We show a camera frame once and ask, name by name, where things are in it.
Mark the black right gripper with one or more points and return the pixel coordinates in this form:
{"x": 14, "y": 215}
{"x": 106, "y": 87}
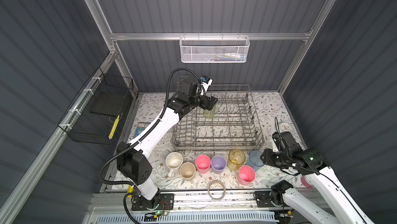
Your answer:
{"x": 264, "y": 157}

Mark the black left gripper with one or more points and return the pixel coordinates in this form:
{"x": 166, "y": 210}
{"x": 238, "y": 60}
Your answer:
{"x": 210, "y": 103}

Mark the green glass tumbler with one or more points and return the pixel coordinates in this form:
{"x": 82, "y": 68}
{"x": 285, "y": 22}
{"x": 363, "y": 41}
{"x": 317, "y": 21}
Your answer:
{"x": 210, "y": 114}

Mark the blue glass tumbler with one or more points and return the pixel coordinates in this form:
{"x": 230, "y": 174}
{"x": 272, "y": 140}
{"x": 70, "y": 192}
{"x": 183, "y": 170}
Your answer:
{"x": 254, "y": 160}

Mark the yellow glass tumbler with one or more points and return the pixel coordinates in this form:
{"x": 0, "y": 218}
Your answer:
{"x": 236, "y": 158}

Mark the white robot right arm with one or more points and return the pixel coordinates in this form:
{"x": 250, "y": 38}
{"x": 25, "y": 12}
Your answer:
{"x": 315, "y": 170}

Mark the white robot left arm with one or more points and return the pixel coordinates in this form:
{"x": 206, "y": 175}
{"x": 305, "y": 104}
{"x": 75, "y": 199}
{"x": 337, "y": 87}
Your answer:
{"x": 132, "y": 160}

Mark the pink cup near rack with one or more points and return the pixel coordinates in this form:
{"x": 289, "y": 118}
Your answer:
{"x": 203, "y": 164}

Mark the pink cup front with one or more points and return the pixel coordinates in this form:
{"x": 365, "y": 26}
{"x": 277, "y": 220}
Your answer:
{"x": 246, "y": 175}

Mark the items in white basket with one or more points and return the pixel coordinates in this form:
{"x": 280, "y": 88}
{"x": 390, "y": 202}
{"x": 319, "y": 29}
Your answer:
{"x": 228, "y": 57}

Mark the purple cup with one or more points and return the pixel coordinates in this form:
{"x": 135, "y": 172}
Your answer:
{"x": 218, "y": 163}

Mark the white ceramic mug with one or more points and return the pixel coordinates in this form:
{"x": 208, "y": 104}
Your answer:
{"x": 173, "y": 162}

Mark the beige cup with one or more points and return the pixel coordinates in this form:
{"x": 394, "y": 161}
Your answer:
{"x": 187, "y": 171}

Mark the coloured marker pack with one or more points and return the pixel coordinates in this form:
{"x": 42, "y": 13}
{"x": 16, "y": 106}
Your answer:
{"x": 140, "y": 128}

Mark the clear tape roll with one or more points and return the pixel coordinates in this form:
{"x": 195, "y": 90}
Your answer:
{"x": 216, "y": 190}

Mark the yellow marker in basket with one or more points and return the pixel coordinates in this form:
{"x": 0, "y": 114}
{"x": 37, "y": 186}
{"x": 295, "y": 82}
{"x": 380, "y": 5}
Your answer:
{"x": 114, "y": 127}

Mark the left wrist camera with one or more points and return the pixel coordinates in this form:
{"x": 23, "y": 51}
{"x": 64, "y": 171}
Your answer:
{"x": 205, "y": 84}

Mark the grey wire dish rack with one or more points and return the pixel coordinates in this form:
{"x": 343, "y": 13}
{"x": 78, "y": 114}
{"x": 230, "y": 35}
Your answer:
{"x": 236, "y": 124}

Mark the white mesh wall basket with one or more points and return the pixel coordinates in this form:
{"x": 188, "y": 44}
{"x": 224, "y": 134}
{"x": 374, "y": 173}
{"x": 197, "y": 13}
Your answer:
{"x": 194, "y": 49}

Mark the black wire wall basket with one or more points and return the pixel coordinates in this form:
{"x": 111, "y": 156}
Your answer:
{"x": 105, "y": 96}

